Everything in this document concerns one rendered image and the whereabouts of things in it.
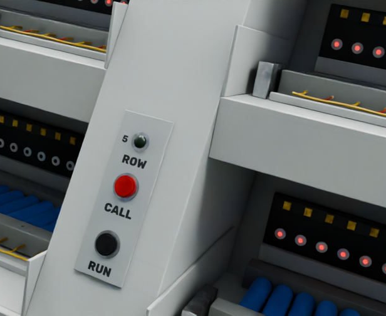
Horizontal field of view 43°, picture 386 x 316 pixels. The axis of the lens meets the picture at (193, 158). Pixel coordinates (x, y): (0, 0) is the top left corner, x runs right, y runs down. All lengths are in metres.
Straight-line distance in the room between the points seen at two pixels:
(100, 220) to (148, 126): 0.08
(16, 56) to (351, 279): 0.36
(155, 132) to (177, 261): 0.09
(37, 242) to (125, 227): 0.14
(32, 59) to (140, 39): 0.10
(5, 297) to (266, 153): 0.23
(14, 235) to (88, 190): 0.13
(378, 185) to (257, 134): 0.09
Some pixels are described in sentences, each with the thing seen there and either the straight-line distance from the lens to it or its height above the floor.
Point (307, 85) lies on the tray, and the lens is 0.41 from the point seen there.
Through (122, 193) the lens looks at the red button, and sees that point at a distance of 0.36.
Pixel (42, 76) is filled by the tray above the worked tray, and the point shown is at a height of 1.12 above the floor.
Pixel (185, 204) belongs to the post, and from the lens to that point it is 0.34.
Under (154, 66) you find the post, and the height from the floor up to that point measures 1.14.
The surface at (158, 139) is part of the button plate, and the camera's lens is 0.36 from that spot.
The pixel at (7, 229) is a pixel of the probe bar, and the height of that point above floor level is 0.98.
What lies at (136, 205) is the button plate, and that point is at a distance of 0.35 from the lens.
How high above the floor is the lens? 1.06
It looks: 4 degrees up
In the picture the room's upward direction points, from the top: 17 degrees clockwise
